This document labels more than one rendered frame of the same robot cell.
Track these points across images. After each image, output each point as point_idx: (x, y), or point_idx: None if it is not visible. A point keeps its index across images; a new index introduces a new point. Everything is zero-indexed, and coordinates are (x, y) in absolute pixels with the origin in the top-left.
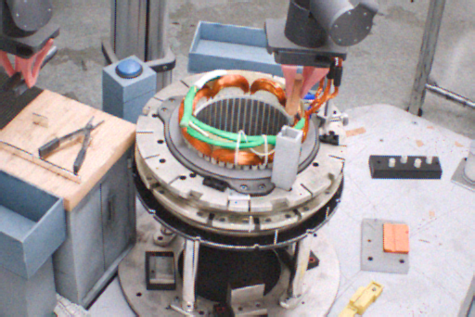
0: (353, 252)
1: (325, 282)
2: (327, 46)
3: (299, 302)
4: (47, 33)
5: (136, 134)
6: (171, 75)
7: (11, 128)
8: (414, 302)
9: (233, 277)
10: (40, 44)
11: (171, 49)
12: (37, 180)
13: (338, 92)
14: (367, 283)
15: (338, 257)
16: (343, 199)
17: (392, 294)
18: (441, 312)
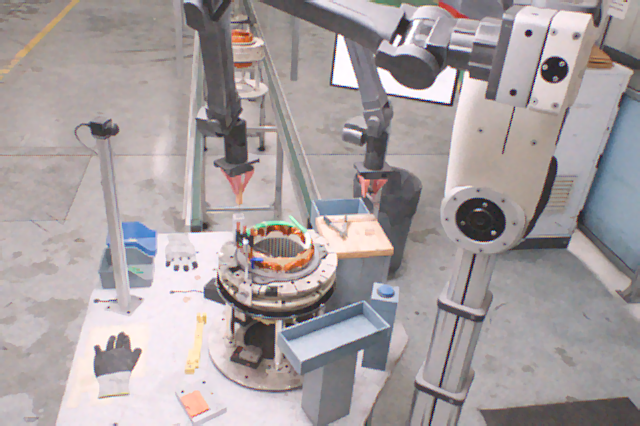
0: (218, 389)
1: (219, 353)
2: (223, 159)
3: (225, 337)
4: (358, 167)
5: (318, 234)
6: (415, 391)
7: (377, 228)
8: (161, 379)
9: (269, 340)
10: (354, 164)
11: (428, 386)
12: (337, 217)
13: (236, 246)
14: (197, 376)
15: (223, 371)
16: (250, 423)
17: (177, 377)
18: (140, 381)
